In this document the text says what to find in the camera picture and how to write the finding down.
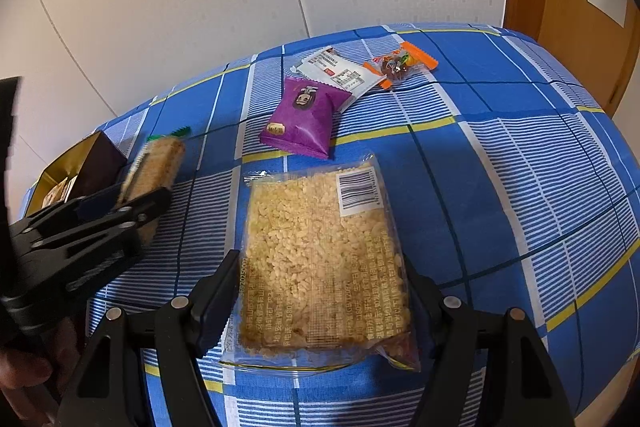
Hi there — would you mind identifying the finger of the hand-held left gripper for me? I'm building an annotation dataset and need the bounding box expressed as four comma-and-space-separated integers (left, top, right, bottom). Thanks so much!
37, 186, 172, 294
30, 186, 127, 236

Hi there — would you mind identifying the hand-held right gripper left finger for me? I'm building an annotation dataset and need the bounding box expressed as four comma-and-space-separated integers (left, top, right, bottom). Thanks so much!
57, 249, 241, 427

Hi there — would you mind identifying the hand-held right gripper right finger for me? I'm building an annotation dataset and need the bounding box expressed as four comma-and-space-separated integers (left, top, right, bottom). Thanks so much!
402, 257, 576, 427

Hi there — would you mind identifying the gold tin box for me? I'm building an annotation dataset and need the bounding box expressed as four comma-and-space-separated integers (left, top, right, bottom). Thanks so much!
25, 131, 128, 208

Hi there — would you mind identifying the rice crisp bar green wrapper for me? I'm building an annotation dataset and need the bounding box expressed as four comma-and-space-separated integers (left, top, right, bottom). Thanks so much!
117, 127, 192, 248

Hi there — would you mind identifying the large rice crisp packet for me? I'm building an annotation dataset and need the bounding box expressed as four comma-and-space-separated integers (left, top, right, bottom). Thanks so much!
220, 152, 421, 373

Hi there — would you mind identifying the purple snack packet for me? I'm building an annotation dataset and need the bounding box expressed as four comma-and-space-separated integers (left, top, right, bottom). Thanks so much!
258, 77, 352, 160

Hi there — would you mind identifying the orange candy packet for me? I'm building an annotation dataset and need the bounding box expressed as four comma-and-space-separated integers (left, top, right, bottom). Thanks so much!
362, 42, 438, 92

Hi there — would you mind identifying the white snack packet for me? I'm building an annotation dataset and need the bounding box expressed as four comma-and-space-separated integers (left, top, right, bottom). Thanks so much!
291, 48, 388, 112

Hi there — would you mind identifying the person's left hand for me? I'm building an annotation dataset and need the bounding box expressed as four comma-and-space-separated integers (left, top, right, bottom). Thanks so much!
0, 339, 56, 394

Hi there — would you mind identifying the blue plaid bed sheet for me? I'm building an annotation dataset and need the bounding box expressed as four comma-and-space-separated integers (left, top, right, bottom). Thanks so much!
17, 24, 640, 427

